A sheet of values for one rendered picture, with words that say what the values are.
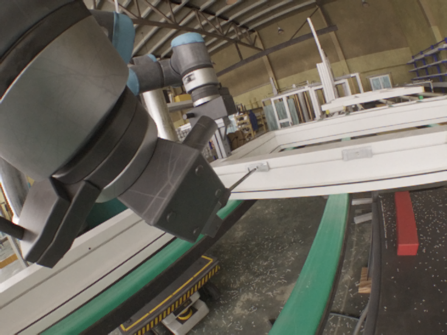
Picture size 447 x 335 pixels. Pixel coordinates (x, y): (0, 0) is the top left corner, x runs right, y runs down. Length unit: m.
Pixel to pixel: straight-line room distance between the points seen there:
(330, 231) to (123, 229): 0.30
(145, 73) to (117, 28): 0.36
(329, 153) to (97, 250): 0.39
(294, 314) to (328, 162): 0.24
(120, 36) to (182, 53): 0.30
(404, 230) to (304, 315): 0.50
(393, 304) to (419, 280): 0.09
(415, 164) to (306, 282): 0.25
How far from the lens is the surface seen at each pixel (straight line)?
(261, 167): 0.37
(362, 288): 1.22
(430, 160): 0.37
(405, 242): 0.60
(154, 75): 0.61
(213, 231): 0.24
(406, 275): 0.57
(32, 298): 0.34
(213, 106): 0.49
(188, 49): 0.53
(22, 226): 0.16
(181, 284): 1.13
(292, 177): 0.36
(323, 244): 0.24
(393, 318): 0.50
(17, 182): 0.82
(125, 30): 0.26
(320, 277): 0.20
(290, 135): 0.78
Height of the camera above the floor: 1.02
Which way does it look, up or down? 12 degrees down
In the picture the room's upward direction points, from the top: 18 degrees counter-clockwise
